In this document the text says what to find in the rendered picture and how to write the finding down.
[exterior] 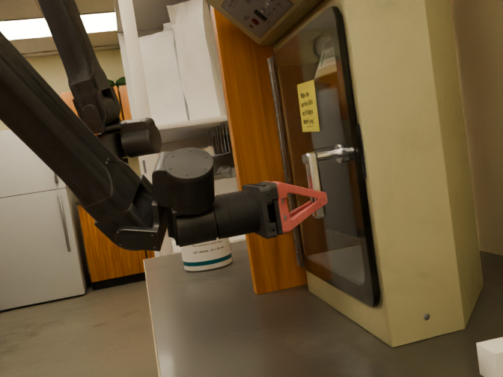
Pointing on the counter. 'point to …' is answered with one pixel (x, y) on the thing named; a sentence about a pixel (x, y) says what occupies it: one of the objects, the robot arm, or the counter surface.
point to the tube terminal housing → (409, 169)
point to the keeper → (361, 150)
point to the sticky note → (308, 106)
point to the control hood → (301, 7)
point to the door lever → (311, 159)
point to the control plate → (243, 14)
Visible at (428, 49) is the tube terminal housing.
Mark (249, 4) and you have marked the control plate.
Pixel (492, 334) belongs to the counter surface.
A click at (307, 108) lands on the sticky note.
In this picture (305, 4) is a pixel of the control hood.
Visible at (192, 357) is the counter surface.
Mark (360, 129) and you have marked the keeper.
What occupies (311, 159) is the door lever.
